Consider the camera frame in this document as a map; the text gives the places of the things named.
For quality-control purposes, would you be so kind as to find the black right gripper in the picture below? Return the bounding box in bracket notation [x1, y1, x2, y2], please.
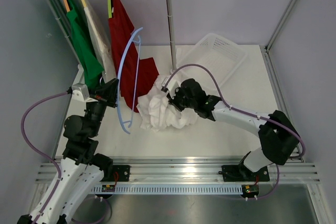
[167, 86, 197, 112]

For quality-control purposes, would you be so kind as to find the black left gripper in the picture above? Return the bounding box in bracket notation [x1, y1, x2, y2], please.
[85, 78, 119, 137]

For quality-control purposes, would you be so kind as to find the light blue plastic hanger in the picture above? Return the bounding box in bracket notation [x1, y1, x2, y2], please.
[116, 27, 143, 134]

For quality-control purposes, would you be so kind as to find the white printed t shirt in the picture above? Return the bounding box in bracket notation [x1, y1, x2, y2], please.
[136, 75, 198, 132]

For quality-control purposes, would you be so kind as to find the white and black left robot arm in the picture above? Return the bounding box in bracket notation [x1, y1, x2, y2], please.
[18, 78, 119, 223]

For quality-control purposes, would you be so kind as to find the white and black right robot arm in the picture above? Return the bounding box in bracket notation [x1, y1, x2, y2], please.
[162, 79, 299, 182]

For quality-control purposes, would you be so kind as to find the red t shirt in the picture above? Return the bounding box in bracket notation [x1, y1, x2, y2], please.
[107, 0, 160, 114]

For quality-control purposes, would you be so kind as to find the green t shirt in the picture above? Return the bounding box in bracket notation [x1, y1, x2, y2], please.
[66, 0, 104, 90]

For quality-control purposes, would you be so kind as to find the beige t shirt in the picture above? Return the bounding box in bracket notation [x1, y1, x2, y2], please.
[83, 0, 117, 83]

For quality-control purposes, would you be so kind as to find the lime green hanger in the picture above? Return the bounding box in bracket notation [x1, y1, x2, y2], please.
[107, 0, 113, 18]

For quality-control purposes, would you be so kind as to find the white plastic basket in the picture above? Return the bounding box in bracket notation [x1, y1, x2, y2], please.
[176, 33, 248, 88]

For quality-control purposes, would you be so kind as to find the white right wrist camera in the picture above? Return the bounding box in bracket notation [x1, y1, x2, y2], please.
[161, 77, 180, 93]

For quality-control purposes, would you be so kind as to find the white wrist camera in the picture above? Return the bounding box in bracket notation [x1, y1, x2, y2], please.
[161, 77, 180, 93]
[71, 83, 90, 102]

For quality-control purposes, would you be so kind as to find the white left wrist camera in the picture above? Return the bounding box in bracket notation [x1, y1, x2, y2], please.
[71, 83, 90, 102]

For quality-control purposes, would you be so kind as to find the aluminium corner post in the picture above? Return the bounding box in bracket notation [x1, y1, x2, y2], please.
[265, 0, 299, 53]

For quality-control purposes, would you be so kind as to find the white slotted cable duct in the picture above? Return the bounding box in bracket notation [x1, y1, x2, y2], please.
[90, 184, 243, 195]

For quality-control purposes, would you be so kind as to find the aluminium frame rail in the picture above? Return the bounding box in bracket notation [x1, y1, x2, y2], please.
[35, 155, 321, 185]

